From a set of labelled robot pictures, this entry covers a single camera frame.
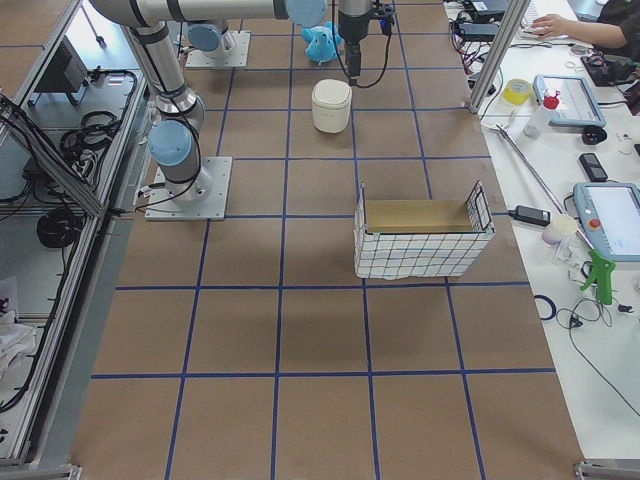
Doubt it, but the paper cup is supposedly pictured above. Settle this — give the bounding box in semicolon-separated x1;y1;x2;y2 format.
542;214;578;245

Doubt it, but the red-capped plastic bottle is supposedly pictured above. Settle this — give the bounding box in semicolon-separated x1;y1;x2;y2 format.
523;88;561;140

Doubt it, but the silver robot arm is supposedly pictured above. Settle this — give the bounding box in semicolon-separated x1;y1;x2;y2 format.
91;0;327;118
187;20;236;58

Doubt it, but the aluminium frame post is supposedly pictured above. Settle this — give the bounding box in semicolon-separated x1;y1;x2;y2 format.
467;0;530;113

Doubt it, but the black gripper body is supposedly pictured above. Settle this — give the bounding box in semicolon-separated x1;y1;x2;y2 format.
338;0;373;54

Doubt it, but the person's hand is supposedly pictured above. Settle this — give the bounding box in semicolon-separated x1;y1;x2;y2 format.
530;14;573;39

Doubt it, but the white trash can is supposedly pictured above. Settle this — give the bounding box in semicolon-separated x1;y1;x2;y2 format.
312;79;352;134

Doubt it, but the grey control box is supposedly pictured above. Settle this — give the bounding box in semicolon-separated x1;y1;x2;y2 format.
34;36;88;106

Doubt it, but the blue tape ring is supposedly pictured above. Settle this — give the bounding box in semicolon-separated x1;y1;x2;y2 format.
532;294;557;322

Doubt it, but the teach pendant near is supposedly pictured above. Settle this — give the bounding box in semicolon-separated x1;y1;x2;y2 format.
573;182;639;262

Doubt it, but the teach pendant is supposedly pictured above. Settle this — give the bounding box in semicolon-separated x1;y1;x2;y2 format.
573;182;639;262
533;74;606;128

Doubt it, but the grid-patterned cardboard box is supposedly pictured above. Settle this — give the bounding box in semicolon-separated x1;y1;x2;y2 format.
354;182;495;280

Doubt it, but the green spray gun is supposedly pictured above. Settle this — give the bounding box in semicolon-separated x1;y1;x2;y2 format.
580;248;616;305

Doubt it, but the teach pendant far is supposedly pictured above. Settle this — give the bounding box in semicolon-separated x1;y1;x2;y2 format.
533;74;606;128

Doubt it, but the blue plush toy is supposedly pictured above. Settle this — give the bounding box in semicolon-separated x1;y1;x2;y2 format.
301;21;344;65

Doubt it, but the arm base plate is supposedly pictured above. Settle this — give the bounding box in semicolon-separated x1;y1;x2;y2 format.
145;157;233;221
186;25;251;69

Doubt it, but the black phone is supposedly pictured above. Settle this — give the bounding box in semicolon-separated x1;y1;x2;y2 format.
579;153;608;183

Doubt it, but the yellow tape roll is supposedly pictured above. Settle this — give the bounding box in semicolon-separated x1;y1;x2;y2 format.
502;79;532;105

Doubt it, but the black power adapter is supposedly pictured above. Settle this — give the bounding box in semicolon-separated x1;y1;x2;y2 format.
508;205;551;227

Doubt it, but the long metal rod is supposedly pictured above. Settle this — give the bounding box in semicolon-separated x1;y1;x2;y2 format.
494;122;596;251

